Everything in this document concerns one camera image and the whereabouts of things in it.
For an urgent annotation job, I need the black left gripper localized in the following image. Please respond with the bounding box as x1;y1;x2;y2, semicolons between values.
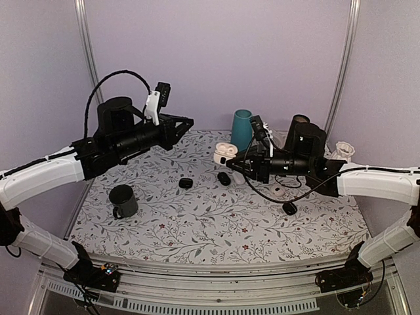
113;113;194;159

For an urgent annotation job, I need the left aluminium frame post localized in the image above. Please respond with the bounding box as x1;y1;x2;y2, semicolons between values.
74;0;100;87

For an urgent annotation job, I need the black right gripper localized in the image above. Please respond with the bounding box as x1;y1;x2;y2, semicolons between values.
227;143;314;183

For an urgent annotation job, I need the white ribbed vase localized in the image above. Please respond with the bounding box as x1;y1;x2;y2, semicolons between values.
331;141;355;163

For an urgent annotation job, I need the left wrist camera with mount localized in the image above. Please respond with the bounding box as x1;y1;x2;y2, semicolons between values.
143;82;171;126

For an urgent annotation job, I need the black earbud case left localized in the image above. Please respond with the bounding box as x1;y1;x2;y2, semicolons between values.
178;177;194;189

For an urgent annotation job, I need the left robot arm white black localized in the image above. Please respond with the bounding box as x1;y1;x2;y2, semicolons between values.
1;91;194;285

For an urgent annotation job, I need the teal tall cup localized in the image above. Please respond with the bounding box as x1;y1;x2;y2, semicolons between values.
230;109;253;152

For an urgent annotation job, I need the right aluminium frame post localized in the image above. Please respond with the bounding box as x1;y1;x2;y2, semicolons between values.
324;0;361;137

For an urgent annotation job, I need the aluminium frame post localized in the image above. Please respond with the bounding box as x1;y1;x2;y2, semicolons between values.
324;0;361;137
74;0;100;87

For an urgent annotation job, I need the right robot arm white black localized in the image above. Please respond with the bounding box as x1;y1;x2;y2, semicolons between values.
226;117;419;286

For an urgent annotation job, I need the white closed earbud case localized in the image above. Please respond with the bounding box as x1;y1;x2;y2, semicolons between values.
232;172;245;185

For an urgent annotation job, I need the dark grey mug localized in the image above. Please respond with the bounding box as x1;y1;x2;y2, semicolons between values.
109;184;138;219

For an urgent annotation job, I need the aluminium front rail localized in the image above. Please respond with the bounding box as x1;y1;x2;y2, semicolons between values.
28;254;411;315

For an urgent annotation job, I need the black earbud case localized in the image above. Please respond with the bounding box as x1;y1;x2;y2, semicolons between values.
282;202;297;216
217;172;231;186
178;177;194;189

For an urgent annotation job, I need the black earbud case centre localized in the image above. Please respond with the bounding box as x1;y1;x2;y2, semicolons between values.
217;172;231;186

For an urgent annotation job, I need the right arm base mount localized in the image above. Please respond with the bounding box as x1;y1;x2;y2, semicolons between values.
315;241;373;308

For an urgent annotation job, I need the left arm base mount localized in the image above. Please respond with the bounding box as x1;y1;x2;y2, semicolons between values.
63;241;121;293

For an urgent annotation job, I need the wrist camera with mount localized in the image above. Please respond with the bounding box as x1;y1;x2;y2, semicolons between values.
143;82;171;126
250;115;274;158

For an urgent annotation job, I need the black tall cup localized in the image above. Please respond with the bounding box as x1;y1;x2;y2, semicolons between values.
283;114;310;152

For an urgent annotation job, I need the white earbud case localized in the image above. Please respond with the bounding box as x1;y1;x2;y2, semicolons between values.
213;142;238;165
270;184;285;198
232;172;245;185

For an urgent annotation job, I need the right black cable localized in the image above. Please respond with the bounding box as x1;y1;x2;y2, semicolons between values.
249;131;348;206

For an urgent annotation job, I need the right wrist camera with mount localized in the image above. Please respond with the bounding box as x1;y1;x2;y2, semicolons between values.
250;115;274;158

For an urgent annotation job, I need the left black braided cable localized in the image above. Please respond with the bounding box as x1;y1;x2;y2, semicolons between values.
83;68;152;138

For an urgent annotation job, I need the black earbud case right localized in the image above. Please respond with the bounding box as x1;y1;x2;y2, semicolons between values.
282;202;297;216

